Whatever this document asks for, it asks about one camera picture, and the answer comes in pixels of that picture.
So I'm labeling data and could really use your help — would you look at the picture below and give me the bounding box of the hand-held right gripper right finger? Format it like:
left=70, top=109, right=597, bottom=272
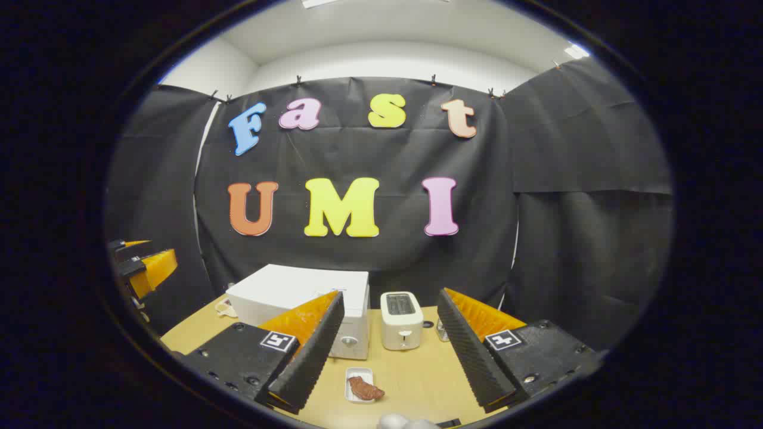
left=436, top=288, right=604, bottom=414

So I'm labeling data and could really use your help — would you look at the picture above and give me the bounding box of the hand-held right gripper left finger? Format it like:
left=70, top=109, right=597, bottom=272
left=176, top=290, right=346, bottom=415

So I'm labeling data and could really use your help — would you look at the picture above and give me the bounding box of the brown piece of meat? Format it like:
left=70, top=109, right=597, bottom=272
left=348, top=375, right=386, bottom=401

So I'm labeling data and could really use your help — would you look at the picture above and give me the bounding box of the white microwave oven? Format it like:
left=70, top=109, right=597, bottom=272
left=225, top=264, right=371, bottom=361

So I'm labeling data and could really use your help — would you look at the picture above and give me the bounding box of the white rectangular dish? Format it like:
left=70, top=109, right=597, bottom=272
left=345, top=367, right=375, bottom=404

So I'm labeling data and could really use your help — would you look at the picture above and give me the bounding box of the white toaster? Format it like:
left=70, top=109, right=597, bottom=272
left=380, top=291, right=425, bottom=352

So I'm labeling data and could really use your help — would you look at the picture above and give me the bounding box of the black backdrop cloth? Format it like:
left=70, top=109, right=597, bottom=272
left=104, top=57, right=674, bottom=352

